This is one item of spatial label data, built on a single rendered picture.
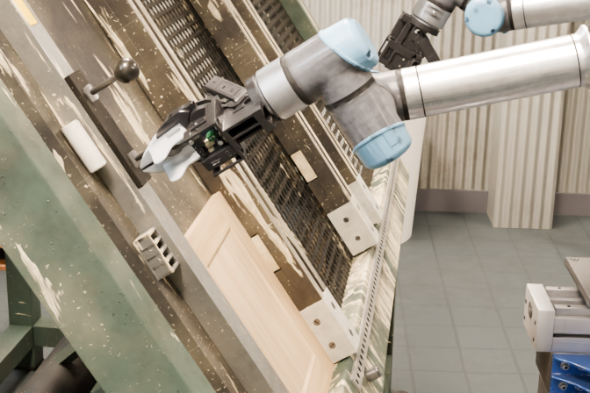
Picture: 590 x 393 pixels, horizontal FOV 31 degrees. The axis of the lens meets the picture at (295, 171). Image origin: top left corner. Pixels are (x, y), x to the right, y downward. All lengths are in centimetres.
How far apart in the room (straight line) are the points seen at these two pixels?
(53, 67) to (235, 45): 97
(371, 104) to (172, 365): 43
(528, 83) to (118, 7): 79
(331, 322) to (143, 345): 68
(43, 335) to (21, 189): 260
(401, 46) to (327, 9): 329
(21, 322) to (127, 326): 257
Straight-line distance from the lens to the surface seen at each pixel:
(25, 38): 164
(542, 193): 556
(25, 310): 398
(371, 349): 225
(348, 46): 137
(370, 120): 139
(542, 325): 216
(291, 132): 256
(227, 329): 169
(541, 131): 547
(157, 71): 196
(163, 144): 147
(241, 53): 254
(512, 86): 152
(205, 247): 180
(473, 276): 493
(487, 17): 206
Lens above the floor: 184
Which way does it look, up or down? 17 degrees down
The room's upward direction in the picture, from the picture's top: 1 degrees clockwise
